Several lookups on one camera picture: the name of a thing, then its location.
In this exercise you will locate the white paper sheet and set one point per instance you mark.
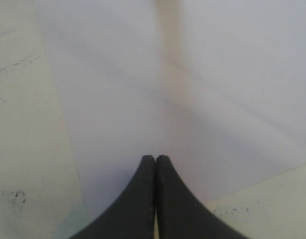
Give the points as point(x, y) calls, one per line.
point(217, 85)

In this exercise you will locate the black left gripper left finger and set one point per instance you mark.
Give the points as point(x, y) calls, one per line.
point(131, 215)

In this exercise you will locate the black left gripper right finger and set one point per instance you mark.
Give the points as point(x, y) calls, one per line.
point(180, 215)

